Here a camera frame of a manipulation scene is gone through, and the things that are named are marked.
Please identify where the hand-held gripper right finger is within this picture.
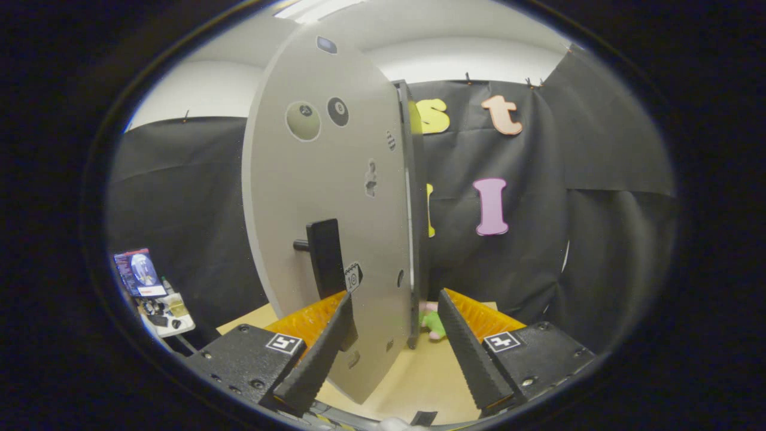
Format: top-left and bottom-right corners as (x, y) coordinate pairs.
(437, 289), (597, 418)

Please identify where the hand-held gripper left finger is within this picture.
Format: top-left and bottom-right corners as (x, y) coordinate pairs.
(183, 292), (355, 414)

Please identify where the grey shoe cabinet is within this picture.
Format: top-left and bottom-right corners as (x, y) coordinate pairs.
(392, 80), (429, 350)

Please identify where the pink and green plush toy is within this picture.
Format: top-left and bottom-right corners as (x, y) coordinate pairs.
(419, 301), (448, 342)

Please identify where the white tray with small items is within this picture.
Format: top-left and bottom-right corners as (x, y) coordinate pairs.
(138, 293), (196, 338)

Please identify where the black backdrop cloth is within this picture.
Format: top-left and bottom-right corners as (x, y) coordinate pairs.
(108, 45), (680, 354)

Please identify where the blue printed package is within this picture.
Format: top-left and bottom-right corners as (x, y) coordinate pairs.
(114, 248), (168, 298)

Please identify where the long ceiling light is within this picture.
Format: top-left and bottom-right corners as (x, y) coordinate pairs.
(272, 0), (366, 23)

